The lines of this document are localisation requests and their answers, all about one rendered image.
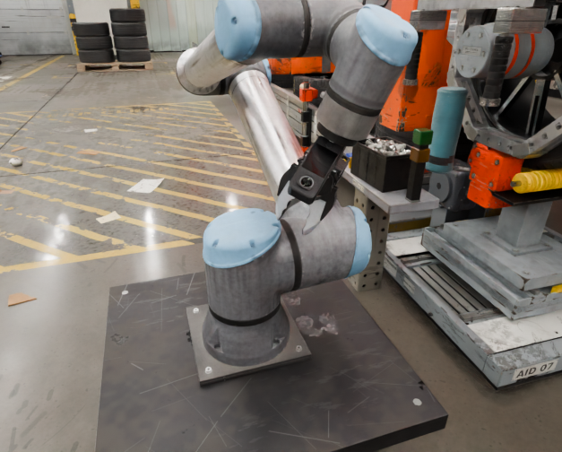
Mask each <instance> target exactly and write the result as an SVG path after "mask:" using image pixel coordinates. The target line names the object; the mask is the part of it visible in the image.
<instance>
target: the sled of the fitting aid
mask: <svg viewBox="0 0 562 452"><path fill-rule="evenodd" d="M443 228H444V224H440V226H435V227H428V228H423V232H422V238H421V242H420V245H422V246H423V247H424V248H425V249H427V250H428V251H429V252H430V253H431V254H433V255H434V256H435V257H436V258H438V259H439V260H440V261H441V262H442V263H444V264H445V265H446V266H448V267H449V268H450V269H451V270H452V271H454V272H455V273H456V274H457V275H459V276H460V277H461V278H462V279H463V280H465V281H466V282H467V283H468V284H469V285H470V286H471V287H472V288H473V289H475V290H476V291H477V292H478V293H480V294H481V295H482V296H483V297H484V298H486V299H487V300H488V301H489V302H491V303H492V304H493V305H494V306H495V307H497V308H498V309H499V310H500V311H502V312H503V313H504V314H505V315H506V316H508V317H509V318H510V319H511V320H516V319H520V318H524V317H531V316H535V315H539V314H543V313H548V312H551V311H556V310H560V309H562V283H560V284H555V285H550V286H546V287H541V288H537V289H532V290H528V291H521V290H519V289H518V288H517V287H515V286H514V285H512V284H511V283H510V282H509V281H508V280H506V279H505V278H504V277H502V276H501V275H499V274H498V273H496V272H495V271H494V270H492V269H491V268H490V267H488V266H487V265H485V264H484V263H482V262H481V261H480V260H479V259H478V258H477V257H475V256H473V255H472V254H471V253H469V252H468V251H467V250H465V249H464V248H462V247H461V246H459V245H458V244H457V243H455V242H454V241H453V240H451V239H449V238H448V237H447V236H446V235H445V234H444V233H443Z"/></svg>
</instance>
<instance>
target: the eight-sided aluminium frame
mask: <svg viewBox="0 0 562 452"><path fill-rule="evenodd" d="M485 10H486V9H468V10H459V13H458V14H457V23H456V28H455V34H454V43H453V48H452V54H451V58H450V64H449V69H448V72H447V79H446V82H447V86H449V87H462V88H465V89H466V90H467V91H468V95H467V98H466V104H465V110H464V115H463V128H464V133H465V134H466V135H467V138H468V139H470V140H472V141H473V142H474V141H475V140H476V141H478V142H479V143H482V144H484V145H486V146H488V147H490V148H493V149H496V150H498V151H501V152H504V153H507V154H510V155H512V156H513V157H516V158H519V159H530V158H539V157H540V156H541V155H543V154H545V153H548V152H549V151H550V150H552V149H554V148H555V147H557V146H558V145H560V144H562V116H561V117H560V118H558V119H557V120H555V121H554V122H552V123H551V124H549V125H548V126H546V127H544V128H543V129H541V130H540V131H539V132H538V133H537V134H535V135H533V136H532V137H530V138H529V139H526V138H523V137H521V136H518V135H513V134H510V133H507V132H504V131H501V130H498V129H496V128H493V127H490V126H489V124H488V121H487V119H486V117H485V115H484V112H483V109H482V107H481V105H480V101H479V99H478V96H477V94H476V91H475V90H474V87H473V84H472V82H471V78H465V77H463V76H462V75H461V74H460V73H459V72H458V69H457V67H456V63H455V52H456V48H457V45H458V42H459V40H460V38H461V36H462V35H463V34H464V32H466V31H467V30H468V29H469V28H470V27H471V26H474V25H480V23H481V18H482V14H483V13H484V11H485Z"/></svg>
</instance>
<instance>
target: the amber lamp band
mask: <svg viewBox="0 0 562 452"><path fill-rule="evenodd" d="M429 155H430V149H429V148H428V149H418V148H416V147H414V146H412V147H411V155H410V160H411V161H414V162H416V163H423V162H428V159H429Z"/></svg>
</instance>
